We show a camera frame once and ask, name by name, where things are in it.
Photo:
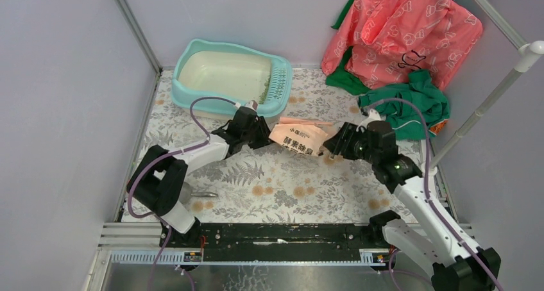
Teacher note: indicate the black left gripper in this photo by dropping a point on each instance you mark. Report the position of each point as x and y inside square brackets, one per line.
[265, 136]

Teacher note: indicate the grey litter scoop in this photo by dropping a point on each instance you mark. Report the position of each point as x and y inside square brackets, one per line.
[188, 191]

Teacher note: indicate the green sweatshirt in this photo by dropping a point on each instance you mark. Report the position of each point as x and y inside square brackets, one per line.
[414, 109]

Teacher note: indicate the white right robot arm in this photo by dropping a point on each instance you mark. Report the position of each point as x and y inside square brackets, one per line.
[452, 259]

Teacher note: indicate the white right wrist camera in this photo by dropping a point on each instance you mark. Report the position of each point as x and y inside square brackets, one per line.
[370, 115]

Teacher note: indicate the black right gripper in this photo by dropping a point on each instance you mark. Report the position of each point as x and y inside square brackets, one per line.
[337, 143]

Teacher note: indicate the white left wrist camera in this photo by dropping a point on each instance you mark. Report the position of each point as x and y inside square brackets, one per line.
[253, 105]

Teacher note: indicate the pink patterned jacket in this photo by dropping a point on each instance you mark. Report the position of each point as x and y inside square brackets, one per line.
[445, 33]

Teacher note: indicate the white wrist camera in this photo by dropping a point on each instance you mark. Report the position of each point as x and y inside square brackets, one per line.
[253, 105]
[370, 115]

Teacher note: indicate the white pole stand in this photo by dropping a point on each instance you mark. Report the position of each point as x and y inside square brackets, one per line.
[530, 54]

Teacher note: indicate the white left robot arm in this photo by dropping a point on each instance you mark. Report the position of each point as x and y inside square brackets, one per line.
[156, 185]

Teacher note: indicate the teal litter box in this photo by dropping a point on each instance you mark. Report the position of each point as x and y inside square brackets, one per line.
[210, 74]

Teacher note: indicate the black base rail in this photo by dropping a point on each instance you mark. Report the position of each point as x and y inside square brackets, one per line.
[267, 243]

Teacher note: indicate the dark green garment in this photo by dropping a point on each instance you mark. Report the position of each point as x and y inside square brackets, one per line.
[367, 50]

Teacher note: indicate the pink cat litter bag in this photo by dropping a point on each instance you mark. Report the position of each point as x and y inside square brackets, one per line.
[302, 136]

